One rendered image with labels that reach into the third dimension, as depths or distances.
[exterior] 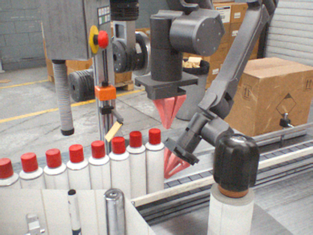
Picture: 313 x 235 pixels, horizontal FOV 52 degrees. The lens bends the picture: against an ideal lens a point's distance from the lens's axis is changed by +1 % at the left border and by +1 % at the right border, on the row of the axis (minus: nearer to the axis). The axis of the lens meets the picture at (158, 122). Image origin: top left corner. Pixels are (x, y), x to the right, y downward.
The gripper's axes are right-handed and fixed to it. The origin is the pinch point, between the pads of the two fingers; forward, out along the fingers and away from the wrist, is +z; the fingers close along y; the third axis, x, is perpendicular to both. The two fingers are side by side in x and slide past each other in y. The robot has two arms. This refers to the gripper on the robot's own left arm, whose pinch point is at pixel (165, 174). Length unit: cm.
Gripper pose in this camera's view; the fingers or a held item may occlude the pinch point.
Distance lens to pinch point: 92.7
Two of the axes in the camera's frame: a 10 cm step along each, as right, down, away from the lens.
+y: 4.4, 3.5, -8.2
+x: 7.0, 4.4, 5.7
